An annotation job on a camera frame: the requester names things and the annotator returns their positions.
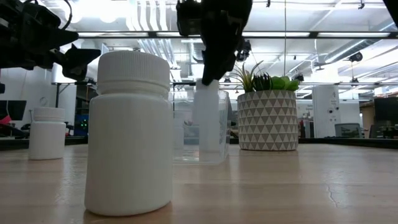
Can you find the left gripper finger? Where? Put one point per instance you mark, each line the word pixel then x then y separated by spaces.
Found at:
pixel 60 38
pixel 81 63

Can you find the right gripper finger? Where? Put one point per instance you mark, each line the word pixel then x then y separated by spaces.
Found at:
pixel 216 63

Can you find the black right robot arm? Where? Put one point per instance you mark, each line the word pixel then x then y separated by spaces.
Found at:
pixel 393 6

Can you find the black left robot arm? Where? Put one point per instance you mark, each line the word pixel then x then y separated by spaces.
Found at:
pixel 9 37

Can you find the blue equipment rack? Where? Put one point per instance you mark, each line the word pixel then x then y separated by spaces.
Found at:
pixel 80 124

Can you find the clear plastic container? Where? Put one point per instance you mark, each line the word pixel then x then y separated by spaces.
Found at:
pixel 225 124

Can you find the black computer monitor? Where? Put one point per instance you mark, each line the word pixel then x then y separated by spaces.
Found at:
pixel 387 110
pixel 14 109

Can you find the succulent in patterned pot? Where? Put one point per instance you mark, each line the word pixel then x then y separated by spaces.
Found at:
pixel 267 124

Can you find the red plastic object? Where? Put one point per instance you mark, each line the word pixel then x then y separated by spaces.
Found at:
pixel 4 119

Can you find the black ceiling spotlight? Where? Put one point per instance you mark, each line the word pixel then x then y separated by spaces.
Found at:
pixel 356 56

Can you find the black hanging camera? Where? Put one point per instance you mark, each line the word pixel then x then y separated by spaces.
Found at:
pixel 246 49

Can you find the thin black horizontal rail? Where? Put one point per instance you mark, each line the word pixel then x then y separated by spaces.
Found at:
pixel 186 83

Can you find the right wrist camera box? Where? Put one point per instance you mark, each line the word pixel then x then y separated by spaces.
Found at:
pixel 188 17

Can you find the black overhead frame crossbar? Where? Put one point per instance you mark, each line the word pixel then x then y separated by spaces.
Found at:
pixel 314 35

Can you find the black aluminium table frame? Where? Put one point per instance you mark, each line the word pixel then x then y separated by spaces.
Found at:
pixel 342 142

